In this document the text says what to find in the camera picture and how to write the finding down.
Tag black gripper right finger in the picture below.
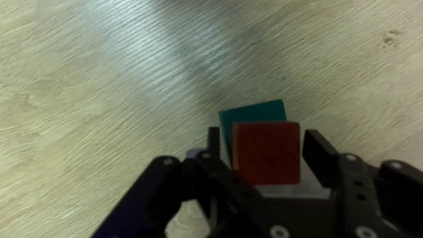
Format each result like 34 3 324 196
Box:
302 129 344 190

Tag green cube block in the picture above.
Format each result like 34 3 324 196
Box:
218 98 288 154

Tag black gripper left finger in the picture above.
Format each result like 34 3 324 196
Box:
205 126 249 196

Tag red cube block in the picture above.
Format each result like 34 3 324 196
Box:
231 121 303 187

